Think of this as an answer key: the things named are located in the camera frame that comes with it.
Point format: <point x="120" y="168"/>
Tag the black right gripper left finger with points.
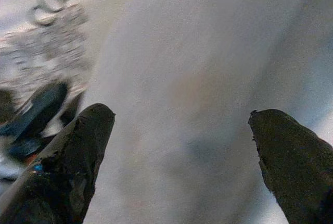
<point x="59" y="172"/>

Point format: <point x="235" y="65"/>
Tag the grey speckled printed bag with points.
<point x="44" y="52"/>

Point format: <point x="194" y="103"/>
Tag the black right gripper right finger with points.
<point x="299" y="166"/>

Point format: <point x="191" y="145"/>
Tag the dark blue slipper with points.
<point x="36" y="114"/>

